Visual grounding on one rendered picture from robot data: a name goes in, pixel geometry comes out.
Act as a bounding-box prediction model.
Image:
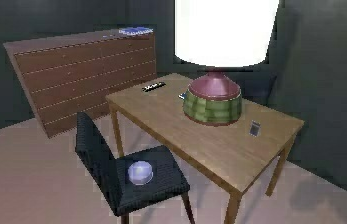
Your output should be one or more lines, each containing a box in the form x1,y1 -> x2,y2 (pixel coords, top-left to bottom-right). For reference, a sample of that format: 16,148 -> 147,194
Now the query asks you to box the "black remote control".
141,81 -> 167,93

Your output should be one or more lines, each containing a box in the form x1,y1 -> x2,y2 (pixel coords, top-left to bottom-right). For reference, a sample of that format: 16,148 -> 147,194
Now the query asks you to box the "wooden table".
105,72 -> 306,224

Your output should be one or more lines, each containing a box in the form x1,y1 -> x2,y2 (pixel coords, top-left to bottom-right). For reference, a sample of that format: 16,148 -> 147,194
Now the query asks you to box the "pale blue bowl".
127,160 -> 155,186

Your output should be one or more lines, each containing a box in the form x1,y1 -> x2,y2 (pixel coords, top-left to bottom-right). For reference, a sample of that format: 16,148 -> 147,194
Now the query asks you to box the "small grey blue card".
248,120 -> 262,138

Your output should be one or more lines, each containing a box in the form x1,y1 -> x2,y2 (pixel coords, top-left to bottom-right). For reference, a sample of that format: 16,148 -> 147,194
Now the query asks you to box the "black woven chair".
74,111 -> 196,224

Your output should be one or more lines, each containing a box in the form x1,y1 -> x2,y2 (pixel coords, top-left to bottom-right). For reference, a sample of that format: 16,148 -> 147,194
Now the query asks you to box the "green and maroon table lamp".
174,0 -> 281,127

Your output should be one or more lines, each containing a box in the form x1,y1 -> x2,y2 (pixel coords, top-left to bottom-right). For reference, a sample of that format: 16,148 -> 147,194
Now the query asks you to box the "blue flat object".
118,26 -> 155,37

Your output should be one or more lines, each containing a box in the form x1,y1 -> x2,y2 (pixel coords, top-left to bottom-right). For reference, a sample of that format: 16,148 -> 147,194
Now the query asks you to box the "brown chest of drawers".
2,29 -> 158,139

